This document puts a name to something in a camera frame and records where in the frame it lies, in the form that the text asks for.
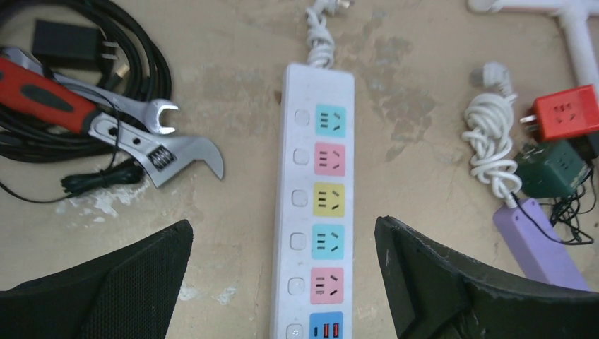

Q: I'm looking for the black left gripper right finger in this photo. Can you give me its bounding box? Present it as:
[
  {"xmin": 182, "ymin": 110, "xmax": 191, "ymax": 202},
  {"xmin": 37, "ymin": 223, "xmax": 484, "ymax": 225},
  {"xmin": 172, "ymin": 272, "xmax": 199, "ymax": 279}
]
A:
[{"xmin": 374, "ymin": 216, "xmax": 598, "ymax": 338}]

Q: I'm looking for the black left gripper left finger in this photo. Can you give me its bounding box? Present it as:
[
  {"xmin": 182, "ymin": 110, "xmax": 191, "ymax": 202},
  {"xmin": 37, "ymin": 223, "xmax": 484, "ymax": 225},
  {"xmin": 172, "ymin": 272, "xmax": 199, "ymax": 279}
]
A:
[{"xmin": 1, "ymin": 220, "xmax": 194, "ymax": 338}]

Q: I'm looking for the white power strip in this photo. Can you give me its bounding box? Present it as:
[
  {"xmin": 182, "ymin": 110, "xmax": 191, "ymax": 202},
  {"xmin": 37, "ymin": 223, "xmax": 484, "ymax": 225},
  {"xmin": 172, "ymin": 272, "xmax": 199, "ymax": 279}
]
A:
[{"xmin": 269, "ymin": 64, "xmax": 355, "ymax": 338}]

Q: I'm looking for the green cube socket adapter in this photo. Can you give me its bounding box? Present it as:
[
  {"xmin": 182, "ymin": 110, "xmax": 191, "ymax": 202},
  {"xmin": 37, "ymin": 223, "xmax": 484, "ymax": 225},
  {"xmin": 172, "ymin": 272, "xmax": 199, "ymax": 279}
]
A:
[{"xmin": 514, "ymin": 141, "xmax": 590, "ymax": 198}]

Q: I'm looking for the white purple-strip cord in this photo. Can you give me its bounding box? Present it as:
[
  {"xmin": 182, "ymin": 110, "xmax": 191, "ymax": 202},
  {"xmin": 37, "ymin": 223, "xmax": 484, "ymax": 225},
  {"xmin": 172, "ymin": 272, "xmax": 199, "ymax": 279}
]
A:
[{"xmin": 461, "ymin": 61, "xmax": 524, "ymax": 209}]

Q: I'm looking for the red cube socket adapter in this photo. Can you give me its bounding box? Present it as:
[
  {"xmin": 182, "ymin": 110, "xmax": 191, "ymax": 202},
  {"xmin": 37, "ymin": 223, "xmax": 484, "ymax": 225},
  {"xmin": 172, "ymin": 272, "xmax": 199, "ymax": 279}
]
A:
[{"xmin": 519, "ymin": 85, "xmax": 598, "ymax": 141}]

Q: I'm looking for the black power adapter brick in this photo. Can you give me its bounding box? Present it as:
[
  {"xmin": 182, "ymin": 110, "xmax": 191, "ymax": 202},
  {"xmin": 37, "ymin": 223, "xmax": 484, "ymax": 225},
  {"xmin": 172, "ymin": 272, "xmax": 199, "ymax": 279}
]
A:
[{"xmin": 569, "ymin": 131, "xmax": 598, "ymax": 163}]

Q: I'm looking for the small black charger plug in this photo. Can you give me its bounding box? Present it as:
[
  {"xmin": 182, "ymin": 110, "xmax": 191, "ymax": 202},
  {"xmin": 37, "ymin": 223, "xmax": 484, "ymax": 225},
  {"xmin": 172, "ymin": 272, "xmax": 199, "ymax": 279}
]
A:
[{"xmin": 31, "ymin": 19, "xmax": 119, "ymax": 72}]

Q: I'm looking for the purple power strip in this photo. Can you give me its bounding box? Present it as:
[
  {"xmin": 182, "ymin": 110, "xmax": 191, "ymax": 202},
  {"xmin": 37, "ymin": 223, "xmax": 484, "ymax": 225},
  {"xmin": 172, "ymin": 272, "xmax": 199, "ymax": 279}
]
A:
[{"xmin": 493, "ymin": 198, "xmax": 590, "ymax": 291}]

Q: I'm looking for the silver open-end spanner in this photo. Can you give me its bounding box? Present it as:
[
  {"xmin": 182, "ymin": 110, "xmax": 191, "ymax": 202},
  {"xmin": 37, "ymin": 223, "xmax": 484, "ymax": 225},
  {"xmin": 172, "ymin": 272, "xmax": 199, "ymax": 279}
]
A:
[{"xmin": 1, "ymin": 47, "xmax": 179, "ymax": 135}]

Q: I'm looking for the thin black adapter cable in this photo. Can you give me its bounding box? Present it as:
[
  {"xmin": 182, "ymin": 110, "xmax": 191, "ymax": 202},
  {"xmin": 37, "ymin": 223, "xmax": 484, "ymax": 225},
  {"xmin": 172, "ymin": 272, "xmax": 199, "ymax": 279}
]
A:
[{"xmin": 512, "ymin": 161, "xmax": 599, "ymax": 246}]

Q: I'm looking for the black coiled cable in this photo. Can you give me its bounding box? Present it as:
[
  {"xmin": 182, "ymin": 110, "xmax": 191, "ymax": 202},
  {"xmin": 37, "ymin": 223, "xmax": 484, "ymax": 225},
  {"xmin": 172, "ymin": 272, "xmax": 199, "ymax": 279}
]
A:
[{"xmin": 0, "ymin": 0, "xmax": 173, "ymax": 204}]

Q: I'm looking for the red handled adjustable wrench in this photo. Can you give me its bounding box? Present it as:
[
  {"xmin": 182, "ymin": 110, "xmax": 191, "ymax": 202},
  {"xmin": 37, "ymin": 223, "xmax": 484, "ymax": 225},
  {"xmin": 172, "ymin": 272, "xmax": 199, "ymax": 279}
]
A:
[{"xmin": 1, "ymin": 59, "xmax": 225, "ymax": 187}]

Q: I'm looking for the white PVC pipe frame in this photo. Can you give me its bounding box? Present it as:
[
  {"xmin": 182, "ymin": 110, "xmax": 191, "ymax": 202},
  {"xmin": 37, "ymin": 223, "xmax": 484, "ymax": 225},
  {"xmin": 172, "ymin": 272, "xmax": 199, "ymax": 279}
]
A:
[{"xmin": 467, "ymin": 0, "xmax": 598, "ymax": 88}]

